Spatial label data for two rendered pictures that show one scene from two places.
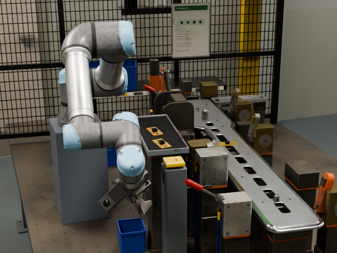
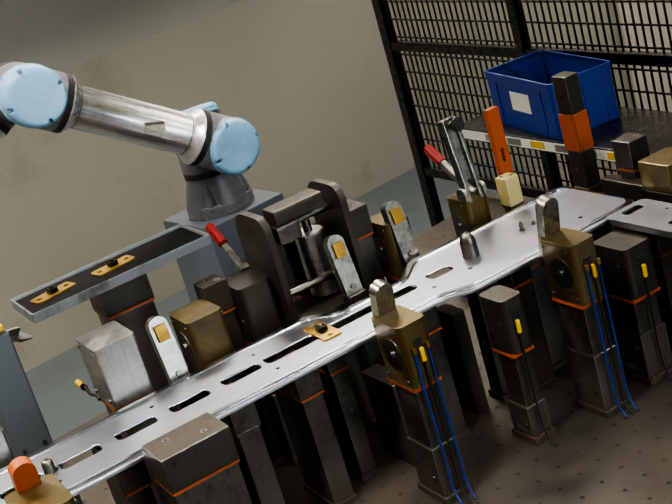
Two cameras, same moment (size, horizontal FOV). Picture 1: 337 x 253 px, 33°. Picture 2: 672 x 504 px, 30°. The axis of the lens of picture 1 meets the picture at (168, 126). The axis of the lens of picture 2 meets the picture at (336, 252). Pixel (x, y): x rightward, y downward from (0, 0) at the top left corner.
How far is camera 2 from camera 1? 2.86 m
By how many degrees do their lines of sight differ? 71
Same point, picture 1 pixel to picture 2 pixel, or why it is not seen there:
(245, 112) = (560, 265)
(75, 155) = (192, 265)
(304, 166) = (182, 439)
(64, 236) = not seen: hidden behind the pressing
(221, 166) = (97, 370)
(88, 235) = not seen: hidden behind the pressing
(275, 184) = (122, 447)
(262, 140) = (387, 350)
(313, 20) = not seen: outside the picture
